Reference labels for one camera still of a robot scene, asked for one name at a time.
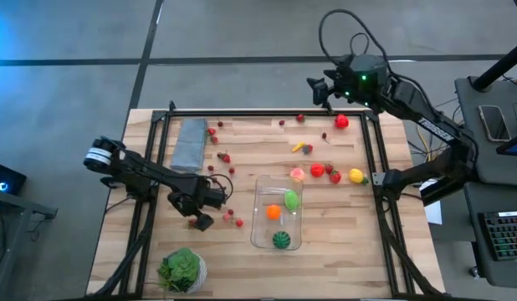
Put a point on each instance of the red toy apple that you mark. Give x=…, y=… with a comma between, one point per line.
x=341, y=121

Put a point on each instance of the folded grey cloth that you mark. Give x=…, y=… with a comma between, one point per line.
x=189, y=144

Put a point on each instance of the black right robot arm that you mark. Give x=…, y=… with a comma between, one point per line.
x=430, y=121

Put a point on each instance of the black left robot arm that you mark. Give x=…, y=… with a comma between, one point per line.
x=137, y=167

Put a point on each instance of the black computer with blue light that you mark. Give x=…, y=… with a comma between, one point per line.
x=11, y=177

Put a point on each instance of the black aluminium table frame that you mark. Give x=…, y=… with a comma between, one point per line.
x=242, y=113

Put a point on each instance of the red toy tomato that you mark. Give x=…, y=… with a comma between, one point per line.
x=317, y=170

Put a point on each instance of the black caster wheel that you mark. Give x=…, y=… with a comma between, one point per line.
x=474, y=271

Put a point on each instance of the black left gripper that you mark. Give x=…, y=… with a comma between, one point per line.
x=196, y=198

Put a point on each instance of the dark grey side table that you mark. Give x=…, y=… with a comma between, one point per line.
x=467, y=125

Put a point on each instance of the white paper sheet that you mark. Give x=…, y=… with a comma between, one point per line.
x=434, y=211

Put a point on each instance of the strawberry with dark leaf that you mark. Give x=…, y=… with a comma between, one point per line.
x=308, y=149

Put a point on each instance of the green toy pear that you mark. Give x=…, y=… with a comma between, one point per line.
x=291, y=200

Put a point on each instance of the orange toy orange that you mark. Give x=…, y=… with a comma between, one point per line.
x=273, y=212

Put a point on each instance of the dark grey cart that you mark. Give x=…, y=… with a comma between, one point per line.
x=16, y=205

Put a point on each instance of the backlit black keyboard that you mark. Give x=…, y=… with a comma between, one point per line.
x=505, y=236

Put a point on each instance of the black smartphone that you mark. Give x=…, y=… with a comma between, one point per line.
x=494, y=123

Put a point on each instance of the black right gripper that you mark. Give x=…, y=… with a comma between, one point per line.
x=340, y=88

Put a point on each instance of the large red toy strawberry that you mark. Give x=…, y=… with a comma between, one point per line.
x=335, y=177

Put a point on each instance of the small yellow toy banana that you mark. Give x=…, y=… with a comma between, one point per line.
x=298, y=146

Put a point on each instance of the potted succulent in white pot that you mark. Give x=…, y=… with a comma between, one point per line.
x=181, y=267

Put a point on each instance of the black stand pole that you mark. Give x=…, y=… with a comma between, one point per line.
x=499, y=64

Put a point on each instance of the black frame clamp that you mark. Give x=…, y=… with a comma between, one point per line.
x=171, y=106
x=327, y=108

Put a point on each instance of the small red toy strawberry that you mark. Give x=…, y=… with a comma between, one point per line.
x=329, y=169

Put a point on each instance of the green striped toy watermelon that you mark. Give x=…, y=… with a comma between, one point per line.
x=281, y=240

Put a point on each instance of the clear plastic tupperware container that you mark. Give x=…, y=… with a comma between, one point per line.
x=264, y=190

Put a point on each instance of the yellow toy lemon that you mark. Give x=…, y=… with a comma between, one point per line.
x=356, y=176

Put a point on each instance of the pink orange toy peach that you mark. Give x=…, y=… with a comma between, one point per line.
x=297, y=173

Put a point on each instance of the dark grey desk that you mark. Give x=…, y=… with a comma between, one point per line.
x=492, y=196

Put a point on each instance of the small dark toy cherry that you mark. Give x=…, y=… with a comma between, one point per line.
x=324, y=136

